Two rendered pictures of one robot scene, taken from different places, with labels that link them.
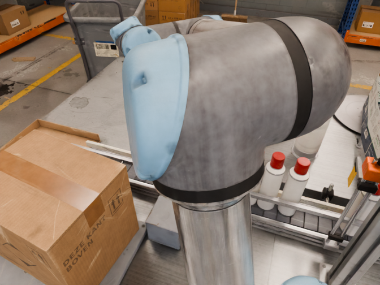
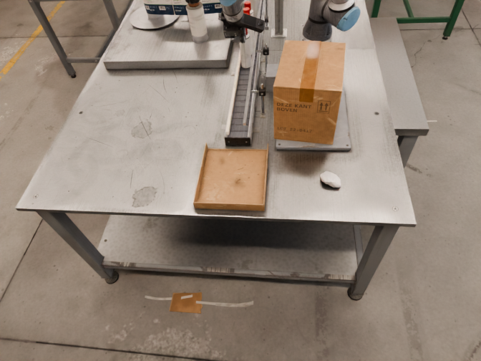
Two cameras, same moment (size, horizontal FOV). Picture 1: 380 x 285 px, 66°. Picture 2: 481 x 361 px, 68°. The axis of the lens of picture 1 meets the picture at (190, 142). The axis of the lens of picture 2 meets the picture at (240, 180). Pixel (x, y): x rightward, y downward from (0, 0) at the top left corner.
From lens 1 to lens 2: 171 cm
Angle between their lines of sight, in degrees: 63
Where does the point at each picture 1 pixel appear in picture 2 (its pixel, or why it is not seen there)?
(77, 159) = (290, 56)
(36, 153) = (295, 73)
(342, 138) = (182, 26)
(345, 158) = not seen: hidden behind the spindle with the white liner
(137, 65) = not seen: outside the picture
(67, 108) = (158, 200)
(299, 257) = (270, 43)
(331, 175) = (217, 29)
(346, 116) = (159, 23)
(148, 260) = not seen: hidden behind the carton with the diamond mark
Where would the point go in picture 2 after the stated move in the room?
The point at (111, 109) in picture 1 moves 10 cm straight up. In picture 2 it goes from (154, 162) to (147, 145)
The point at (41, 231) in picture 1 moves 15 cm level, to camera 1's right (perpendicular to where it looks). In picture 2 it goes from (338, 47) to (323, 28)
